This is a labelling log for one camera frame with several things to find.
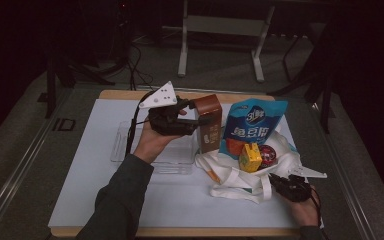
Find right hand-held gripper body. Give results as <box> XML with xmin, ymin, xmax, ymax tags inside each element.
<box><xmin>275</xmin><ymin>165</ymin><xmax>328</xmax><ymax>204</ymax></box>

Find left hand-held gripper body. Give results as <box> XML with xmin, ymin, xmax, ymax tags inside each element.
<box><xmin>139</xmin><ymin>80</ymin><xmax>198</xmax><ymax>137</ymax></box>

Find brown carton box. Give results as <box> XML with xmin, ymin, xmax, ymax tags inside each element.
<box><xmin>193</xmin><ymin>94</ymin><xmax>224</xmax><ymax>154</ymax></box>

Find yellow juice carton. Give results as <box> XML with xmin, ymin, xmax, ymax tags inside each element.
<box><xmin>238</xmin><ymin>142</ymin><xmax>263</xmax><ymax>173</ymax></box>

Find clear plastic container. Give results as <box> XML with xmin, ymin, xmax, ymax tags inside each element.
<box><xmin>110</xmin><ymin>119</ymin><xmax>200</xmax><ymax>175</ymax></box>

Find white canvas tote bag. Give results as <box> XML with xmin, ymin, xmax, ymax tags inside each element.
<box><xmin>194</xmin><ymin>128</ymin><xmax>303</xmax><ymax>205</ymax></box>

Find person's right hand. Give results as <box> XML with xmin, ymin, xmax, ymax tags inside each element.
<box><xmin>284</xmin><ymin>192</ymin><xmax>321</xmax><ymax>228</ymax></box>

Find person's left hand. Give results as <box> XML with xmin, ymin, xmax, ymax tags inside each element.
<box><xmin>133</xmin><ymin>124</ymin><xmax>183</xmax><ymax>165</ymax></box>

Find red round tin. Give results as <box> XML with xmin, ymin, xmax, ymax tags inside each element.
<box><xmin>258</xmin><ymin>144</ymin><xmax>278</xmax><ymax>169</ymax></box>

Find blue snack pouch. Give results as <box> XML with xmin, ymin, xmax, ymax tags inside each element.
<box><xmin>218</xmin><ymin>98</ymin><xmax>289</xmax><ymax>160</ymax></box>

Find black metal stand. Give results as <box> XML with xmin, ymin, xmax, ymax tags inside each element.
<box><xmin>44</xmin><ymin>49</ymin><xmax>116</xmax><ymax>119</ymax></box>

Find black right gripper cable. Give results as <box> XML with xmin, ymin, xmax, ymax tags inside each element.
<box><xmin>309</xmin><ymin>187</ymin><xmax>323</xmax><ymax>228</ymax></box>

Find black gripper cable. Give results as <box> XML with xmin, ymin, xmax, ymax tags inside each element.
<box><xmin>309</xmin><ymin>187</ymin><xmax>323</xmax><ymax>228</ymax></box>
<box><xmin>125</xmin><ymin>89</ymin><xmax>158</xmax><ymax>158</ymax></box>

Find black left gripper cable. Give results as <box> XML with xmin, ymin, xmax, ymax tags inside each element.
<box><xmin>125</xmin><ymin>89</ymin><xmax>158</xmax><ymax>158</ymax></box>

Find black floor cables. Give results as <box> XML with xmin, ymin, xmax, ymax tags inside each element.
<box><xmin>126</xmin><ymin>43</ymin><xmax>154</xmax><ymax>92</ymax></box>

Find metal floor rail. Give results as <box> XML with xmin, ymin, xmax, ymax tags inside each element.
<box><xmin>311</xmin><ymin>101</ymin><xmax>379</xmax><ymax>240</ymax></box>
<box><xmin>0</xmin><ymin>89</ymin><xmax>74</xmax><ymax>234</ymax></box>

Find white metal stand frame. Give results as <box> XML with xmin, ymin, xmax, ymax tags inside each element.
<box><xmin>177</xmin><ymin>0</ymin><xmax>277</xmax><ymax>83</ymax></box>

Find dark chair frame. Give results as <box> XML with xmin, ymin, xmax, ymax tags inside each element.
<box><xmin>268</xmin><ymin>19</ymin><xmax>336</xmax><ymax>134</ymax></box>

